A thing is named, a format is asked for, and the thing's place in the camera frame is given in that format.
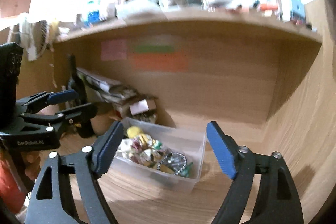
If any yellow white plush toy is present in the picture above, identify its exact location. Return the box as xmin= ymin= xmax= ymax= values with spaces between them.
xmin=126 ymin=126 xmax=143 ymax=139

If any floral scrunchie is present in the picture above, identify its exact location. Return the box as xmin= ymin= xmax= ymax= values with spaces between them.
xmin=116 ymin=134 xmax=171 ymax=168

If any teal scrunchie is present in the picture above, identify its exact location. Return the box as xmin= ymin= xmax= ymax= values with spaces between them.
xmin=179 ymin=162 xmax=193 ymax=178

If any clear bag grey fabric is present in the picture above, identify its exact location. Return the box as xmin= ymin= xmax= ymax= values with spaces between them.
xmin=157 ymin=152 xmax=187 ymax=176

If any person's hand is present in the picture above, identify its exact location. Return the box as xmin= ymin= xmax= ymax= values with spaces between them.
xmin=21 ymin=151 xmax=41 ymax=181

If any dark wine bottle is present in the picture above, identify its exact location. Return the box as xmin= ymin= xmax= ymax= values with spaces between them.
xmin=68 ymin=55 xmax=95 ymax=138

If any brown ceramic mug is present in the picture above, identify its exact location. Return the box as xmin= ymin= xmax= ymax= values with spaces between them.
xmin=91 ymin=102 xmax=121 ymax=136

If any stack of papers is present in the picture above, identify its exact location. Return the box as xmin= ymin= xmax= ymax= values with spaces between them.
xmin=76 ymin=67 xmax=139 ymax=105

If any small cardboard box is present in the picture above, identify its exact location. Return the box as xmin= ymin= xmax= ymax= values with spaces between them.
xmin=129 ymin=99 xmax=157 ymax=115

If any pink sticky note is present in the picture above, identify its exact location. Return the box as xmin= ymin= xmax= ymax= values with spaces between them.
xmin=100 ymin=39 xmax=127 ymax=61

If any green sticky note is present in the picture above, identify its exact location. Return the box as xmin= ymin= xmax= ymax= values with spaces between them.
xmin=133 ymin=44 xmax=175 ymax=53

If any blue liquid bottle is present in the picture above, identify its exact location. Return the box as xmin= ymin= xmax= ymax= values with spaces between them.
xmin=87 ymin=1 xmax=100 ymax=24

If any clear plastic storage box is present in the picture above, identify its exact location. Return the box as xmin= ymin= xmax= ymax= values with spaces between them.
xmin=111 ymin=118 xmax=206 ymax=193

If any orange sticky note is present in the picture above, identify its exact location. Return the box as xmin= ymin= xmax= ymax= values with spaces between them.
xmin=129 ymin=52 xmax=189 ymax=72

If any wooden shelf board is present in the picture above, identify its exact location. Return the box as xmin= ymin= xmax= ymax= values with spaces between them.
xmin=55 ymin=9 xmax=322 ymax=44

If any blue toy box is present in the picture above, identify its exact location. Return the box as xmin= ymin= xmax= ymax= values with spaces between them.
xmin=290 ymin=0 xmax=306 ymax=24

